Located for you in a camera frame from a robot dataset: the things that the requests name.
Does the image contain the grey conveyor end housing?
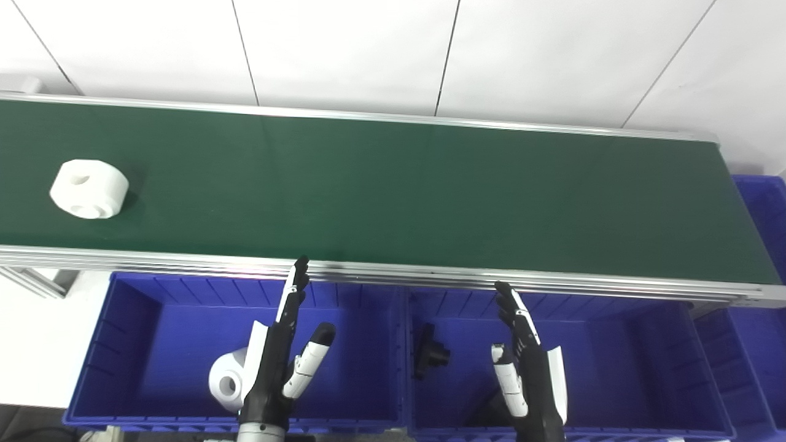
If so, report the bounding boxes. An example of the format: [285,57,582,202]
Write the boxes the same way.
[0,74,45,96]

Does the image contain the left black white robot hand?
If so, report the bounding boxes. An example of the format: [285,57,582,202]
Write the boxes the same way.
[238,256,337,427]

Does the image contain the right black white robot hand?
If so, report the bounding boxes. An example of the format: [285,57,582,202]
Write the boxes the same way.
[490,281,569,433]

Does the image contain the green conveyor belt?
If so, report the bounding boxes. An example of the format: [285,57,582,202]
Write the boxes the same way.
[0,99,765,285]
[0,91,786,308]

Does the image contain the aluminium conveyor support leg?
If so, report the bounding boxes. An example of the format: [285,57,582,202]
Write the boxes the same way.
[0,267,77,300]

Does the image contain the white round plastic part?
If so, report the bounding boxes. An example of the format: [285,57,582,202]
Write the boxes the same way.
[49,159,130,220]
[209,347,249,413]

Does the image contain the blue plastic bin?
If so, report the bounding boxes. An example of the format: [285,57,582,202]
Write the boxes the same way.
[63,272,409,433]
[694,175,786,442]
[405,289,736,440]

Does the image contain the black plastic part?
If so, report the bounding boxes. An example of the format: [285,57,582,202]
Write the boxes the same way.
[413,323,451,380]

